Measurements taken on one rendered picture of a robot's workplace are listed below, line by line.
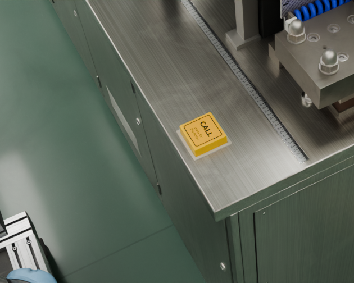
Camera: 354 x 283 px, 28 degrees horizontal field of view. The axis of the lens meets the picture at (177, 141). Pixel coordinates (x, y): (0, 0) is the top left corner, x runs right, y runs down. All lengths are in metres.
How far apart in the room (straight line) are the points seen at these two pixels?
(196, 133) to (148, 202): 1.04
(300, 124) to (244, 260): 0.32
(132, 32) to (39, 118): 1.15
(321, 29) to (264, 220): 0.39
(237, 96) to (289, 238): 0.33
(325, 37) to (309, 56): 0.06
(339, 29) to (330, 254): 0.60
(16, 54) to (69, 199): 0.76
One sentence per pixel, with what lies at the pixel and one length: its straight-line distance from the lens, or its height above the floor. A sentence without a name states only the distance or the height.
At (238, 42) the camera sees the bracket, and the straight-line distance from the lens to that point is 1.52.
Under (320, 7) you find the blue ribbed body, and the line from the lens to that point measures 1.41.
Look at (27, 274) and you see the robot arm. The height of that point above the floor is 1.15.
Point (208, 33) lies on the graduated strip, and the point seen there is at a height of 0.90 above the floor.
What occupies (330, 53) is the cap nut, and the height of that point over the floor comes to 1.07.
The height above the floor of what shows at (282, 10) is 1.04.
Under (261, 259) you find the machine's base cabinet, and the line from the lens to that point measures 1.56.
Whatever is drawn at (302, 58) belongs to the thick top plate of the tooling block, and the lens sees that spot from 1.33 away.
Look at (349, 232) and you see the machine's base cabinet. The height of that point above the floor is 0.52.
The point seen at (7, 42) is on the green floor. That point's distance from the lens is 3.01.
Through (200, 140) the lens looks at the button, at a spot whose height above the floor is 0.92.
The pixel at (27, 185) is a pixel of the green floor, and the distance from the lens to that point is 2.53.
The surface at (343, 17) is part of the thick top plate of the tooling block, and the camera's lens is 1.41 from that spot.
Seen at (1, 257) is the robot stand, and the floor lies 0.21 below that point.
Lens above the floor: 2.01
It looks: 54 degrees down
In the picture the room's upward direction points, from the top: 11 degrees counter-clockwise
